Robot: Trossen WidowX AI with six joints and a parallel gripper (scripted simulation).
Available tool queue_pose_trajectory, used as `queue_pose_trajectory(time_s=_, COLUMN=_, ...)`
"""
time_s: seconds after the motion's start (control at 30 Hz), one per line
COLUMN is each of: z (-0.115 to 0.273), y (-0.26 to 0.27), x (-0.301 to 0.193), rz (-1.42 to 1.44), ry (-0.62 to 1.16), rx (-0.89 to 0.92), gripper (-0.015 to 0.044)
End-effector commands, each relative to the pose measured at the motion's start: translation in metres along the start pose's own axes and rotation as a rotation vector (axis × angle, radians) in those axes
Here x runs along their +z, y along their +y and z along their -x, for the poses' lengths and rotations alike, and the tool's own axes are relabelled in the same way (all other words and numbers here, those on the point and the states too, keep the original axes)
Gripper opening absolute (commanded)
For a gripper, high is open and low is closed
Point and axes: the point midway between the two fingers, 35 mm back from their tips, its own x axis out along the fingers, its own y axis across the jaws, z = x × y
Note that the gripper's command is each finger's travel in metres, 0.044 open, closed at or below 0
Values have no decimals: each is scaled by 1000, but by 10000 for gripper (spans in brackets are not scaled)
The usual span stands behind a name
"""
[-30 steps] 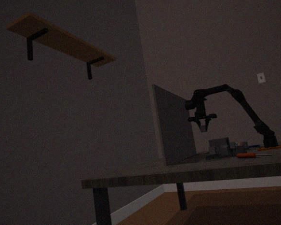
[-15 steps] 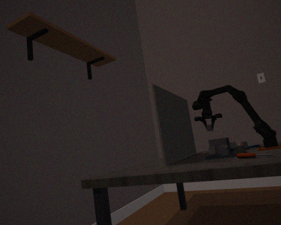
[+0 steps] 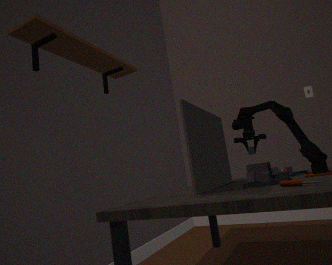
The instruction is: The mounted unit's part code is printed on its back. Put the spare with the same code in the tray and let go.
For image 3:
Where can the orange-handled screwdriver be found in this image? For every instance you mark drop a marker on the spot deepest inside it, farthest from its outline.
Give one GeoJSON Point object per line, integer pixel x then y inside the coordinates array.
{"type": "Point", "coordinates": [296, 182]}

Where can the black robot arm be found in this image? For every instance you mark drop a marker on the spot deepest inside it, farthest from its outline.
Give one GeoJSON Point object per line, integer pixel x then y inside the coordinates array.
{"type": "Point", "coordinates": [308, 149]}

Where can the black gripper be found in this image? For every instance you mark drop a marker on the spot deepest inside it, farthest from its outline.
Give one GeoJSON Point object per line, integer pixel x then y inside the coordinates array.
{"type": "Point", "coordinates": [256, 138]}

